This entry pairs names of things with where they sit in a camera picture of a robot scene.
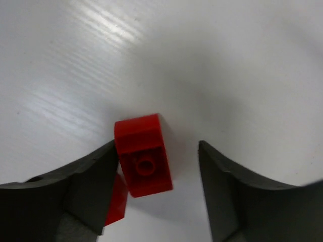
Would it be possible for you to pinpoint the small red lego brick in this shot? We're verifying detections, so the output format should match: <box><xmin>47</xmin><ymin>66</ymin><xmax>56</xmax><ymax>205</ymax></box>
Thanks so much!
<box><xmin>104</xmin><ymin>173</ymin><xmax>128</xmax><ymax>226</ymax></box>

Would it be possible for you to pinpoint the red sloped lego brick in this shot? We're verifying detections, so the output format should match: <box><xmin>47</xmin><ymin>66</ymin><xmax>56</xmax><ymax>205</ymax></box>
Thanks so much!
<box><xmin>114</xmin><ymin>113</ymin><xmax>173</xmax><ymax>198</ymax></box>

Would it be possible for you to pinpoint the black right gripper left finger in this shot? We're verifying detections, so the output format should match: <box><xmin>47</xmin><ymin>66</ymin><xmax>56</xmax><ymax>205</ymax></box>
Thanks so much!
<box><xmin>1</xmin><ymin>141</ymin><xmax>118</xmax><ymax>241</ymax></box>

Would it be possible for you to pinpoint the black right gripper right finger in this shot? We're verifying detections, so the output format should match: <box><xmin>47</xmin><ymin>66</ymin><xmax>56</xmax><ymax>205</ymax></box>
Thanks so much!
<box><xmin>198</xmin><ymin>141</ymin><xmax>322</xmax><ymax>241</ymax></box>

